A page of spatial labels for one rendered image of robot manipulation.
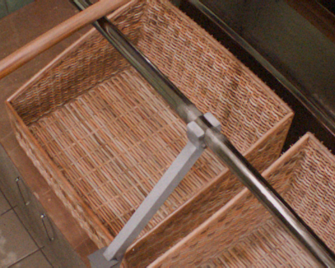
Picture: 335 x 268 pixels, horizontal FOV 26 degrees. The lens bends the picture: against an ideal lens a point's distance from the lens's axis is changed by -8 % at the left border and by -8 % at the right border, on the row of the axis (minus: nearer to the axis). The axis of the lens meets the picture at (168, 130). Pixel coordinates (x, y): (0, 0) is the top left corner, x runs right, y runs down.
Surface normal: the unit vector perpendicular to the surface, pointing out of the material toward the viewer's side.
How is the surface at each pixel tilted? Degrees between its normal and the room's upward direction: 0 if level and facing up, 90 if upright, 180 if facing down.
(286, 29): 70
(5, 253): 0
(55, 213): 0
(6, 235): 0
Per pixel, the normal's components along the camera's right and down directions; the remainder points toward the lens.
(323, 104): -0.78, 0.23
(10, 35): -0.04, -0.62
